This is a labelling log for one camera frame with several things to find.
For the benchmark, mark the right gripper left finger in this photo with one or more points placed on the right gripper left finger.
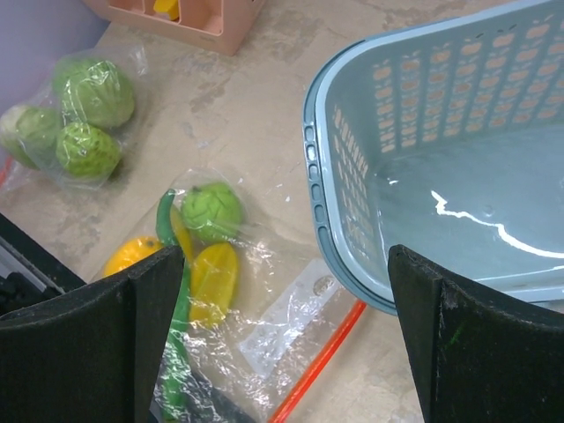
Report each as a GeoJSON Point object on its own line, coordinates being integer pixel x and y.
{"type": "Point", "coordinates": [93, 354]}

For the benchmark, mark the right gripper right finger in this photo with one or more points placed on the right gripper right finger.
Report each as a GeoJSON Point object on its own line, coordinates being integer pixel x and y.
{"type": "Point", "coordinates": [476, 354]}

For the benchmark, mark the orange mango toy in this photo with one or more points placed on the orange mango toy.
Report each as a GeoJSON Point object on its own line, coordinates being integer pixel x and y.
{"type": "Point", "coordinates": [131, 252]}

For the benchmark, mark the yellow star fruit toy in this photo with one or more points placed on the yellow star fruit toy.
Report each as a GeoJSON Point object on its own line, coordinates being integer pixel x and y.
{"type": "Point", "coordinates": [214, 277]}

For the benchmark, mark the yellow banana toy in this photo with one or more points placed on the yellow banana toy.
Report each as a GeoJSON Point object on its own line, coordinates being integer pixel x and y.
{"type": "Point", "coordinates": [181, 233]}

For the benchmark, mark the clear orange-zip bag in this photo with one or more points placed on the clear orange-zip bag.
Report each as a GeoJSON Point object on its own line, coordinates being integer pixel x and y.
{"type": "Point", "coordinates": [287, 319]}
{"type": "Point", "coordinates": [132, 60]}

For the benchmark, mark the green chayote toy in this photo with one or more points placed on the green chayote toy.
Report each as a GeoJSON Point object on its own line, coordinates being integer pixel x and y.
{"type": "Point", "coordinates": [212, 212]}

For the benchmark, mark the green custard apple toy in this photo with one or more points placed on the green custard apple toy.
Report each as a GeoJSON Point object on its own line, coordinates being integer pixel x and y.
{"type": "Point", "coordinates": [85, 151]}

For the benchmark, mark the light blue plastic basket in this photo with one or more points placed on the light blue plastic basket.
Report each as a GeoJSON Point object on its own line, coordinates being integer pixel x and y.
{"type": "Point", "coordinates": [446, 138]}

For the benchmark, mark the orange plastic file organizer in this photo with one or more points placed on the orange plastic file organizer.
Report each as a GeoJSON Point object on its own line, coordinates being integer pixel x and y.
{"type": "Point", "coordinates": [218, 26]}

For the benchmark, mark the yellow block in organizer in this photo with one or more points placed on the yellow block in organizer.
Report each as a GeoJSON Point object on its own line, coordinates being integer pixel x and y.
{"type": "Point", "coordinates": [166, 9]}

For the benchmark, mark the black aluminium base frame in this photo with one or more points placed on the black aluminium base frame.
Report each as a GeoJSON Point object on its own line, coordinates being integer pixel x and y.
{"type": "Point", "coordinates": [29, 273]}

